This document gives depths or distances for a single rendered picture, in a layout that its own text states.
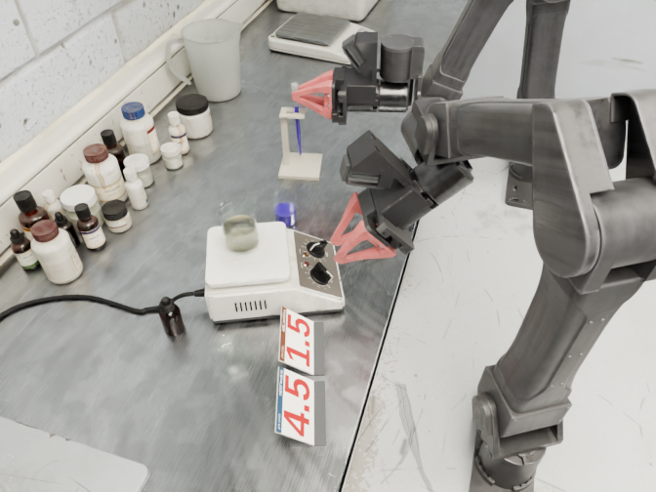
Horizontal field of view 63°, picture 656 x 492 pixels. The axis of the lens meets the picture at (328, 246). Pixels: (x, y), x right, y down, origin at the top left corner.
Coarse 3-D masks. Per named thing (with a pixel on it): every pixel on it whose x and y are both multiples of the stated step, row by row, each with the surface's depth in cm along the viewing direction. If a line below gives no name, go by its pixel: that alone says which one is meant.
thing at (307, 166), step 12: (288, 108) 100; (300, 108) 100; (288, 132) 103; (288, 144) 104; (288, 156) 106; (300, 156) 110; (312, 156) 110; (288, 168) 107; (300, 168) 107; (312, 168) 107; (312, 180) 105
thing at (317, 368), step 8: (280, 320) 76; (280, 328) 75; (312, 328) 79; (320, 328) 79; (280, 336) 74; (312, 336) 78; (320, 336) 78; (312, 344) 77; (320, 344) 77; (312, 352) 76; (320, 352) 76; (280, 360) 71; (312, 360) 75; (320, 360) 75; (296, 368) 74; (304, 368) 73; (312, 368) 74; (320, 368) 74
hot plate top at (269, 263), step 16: (272, 224) 83; (208, 240) 81; (224, 240) 81; (272, 240) 81; (208, 256) 78; (224, 256) 78; (240, 256) 78; (256, 256) 78; (272, 256) 78; (288, 256) 78; (208, 272) 76; (224, 272) 76; (240, 272) 76; (256, 272) 76; (272, 272) 76; (288, 272) 76
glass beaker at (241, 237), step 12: (228, 204) 77; (240, 204) 78; (252, 204) 77; (228, 216) 78; (252, 216) 75; (228, 228) 75; (240, 228) 75; (252, 228) 76; (228, 240) 77; (240, 240) 76; (252, 240) 77; (240, 252) 78
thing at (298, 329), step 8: (288, 312) 78; (288, 320) 77; (296, 320) 78; (304, 320) 79; (288, 328) 76; (296, 328) 77; (304, 328) 78; (288, 336) 75; (296, 336) 76; (304, 336) 77; (288, 344) 74; (296, 344) 75; (304, 344) 76; (288, 352) 73; (296, 352) 74; (304, 352) 75; (288, 360) 72; (296, 360) 73; (304, 360) 74
